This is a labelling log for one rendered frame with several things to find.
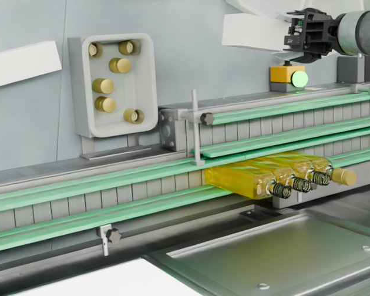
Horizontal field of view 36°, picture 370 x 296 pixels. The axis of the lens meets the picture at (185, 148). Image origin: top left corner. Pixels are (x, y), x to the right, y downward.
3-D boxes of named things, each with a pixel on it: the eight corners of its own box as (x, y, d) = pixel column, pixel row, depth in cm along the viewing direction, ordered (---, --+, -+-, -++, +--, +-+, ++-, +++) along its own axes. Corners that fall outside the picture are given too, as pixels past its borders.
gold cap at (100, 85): (91, 78, 132) (99, 79, 128) (105, 76, 134) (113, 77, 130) (93, 94, 133) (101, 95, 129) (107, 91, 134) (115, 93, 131)
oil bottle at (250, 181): (204, 183, 140) (261, 202, 122) (202, 161, 139) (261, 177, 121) (222, 179, 143) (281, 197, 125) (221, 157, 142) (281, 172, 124)
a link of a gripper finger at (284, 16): (263, 0, 116) (293, 12, 109) (285, 4, 119) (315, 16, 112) (259, 16, 117) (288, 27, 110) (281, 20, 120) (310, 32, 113)
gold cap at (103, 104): (93, 97, 133) (101, 98, 129) (107, 95, 135) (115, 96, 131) (94, 112, 133) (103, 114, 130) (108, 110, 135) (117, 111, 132)
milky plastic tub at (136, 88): (76, 134, 133) (91, 139, 126) (66, 36, 129) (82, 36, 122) (141, 124, 143) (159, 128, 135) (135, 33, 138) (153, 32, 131)
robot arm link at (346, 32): (386, 13, 99) (380, 60, 100) (365, 14, 103) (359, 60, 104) (357, 7, 95) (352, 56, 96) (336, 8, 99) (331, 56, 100)
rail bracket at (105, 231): (81, 246, 125) (108, 265, 114) (78, 216, 123) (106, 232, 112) (98, 242, 127) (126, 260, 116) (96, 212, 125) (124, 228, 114)
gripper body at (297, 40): (283, 10, 108) (332, 7, 98) (316, 17, 113) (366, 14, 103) (279, 51, 109) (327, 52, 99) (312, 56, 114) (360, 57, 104)
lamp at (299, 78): (290, 87, 159) (298, 88, 156) (290, 71, 158) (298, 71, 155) (302, 86, 161) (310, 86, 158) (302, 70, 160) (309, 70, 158)
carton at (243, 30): (224, 14, 115) (243, 13, 111) (309, 29, 129) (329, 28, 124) (221, 45, 116) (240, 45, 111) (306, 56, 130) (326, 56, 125)
